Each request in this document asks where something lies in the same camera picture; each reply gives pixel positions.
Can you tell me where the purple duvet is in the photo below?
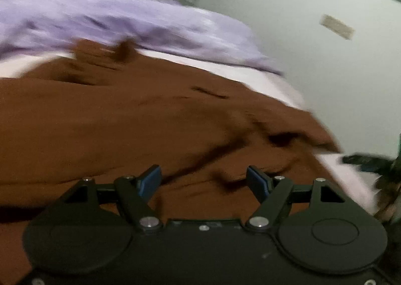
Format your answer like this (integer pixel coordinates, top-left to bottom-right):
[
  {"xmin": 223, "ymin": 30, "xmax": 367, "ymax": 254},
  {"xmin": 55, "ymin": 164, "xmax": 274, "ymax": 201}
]
[{"xmin": 1, "ymin": 0, "xmax": 283, "ymax": 75}]

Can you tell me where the brown padded coat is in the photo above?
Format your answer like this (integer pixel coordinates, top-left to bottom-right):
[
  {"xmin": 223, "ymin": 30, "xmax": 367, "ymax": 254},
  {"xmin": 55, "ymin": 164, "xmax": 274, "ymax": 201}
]
[{"xmin": 1, "ymin": 40, "xmax": 339, "ymax": 284}]

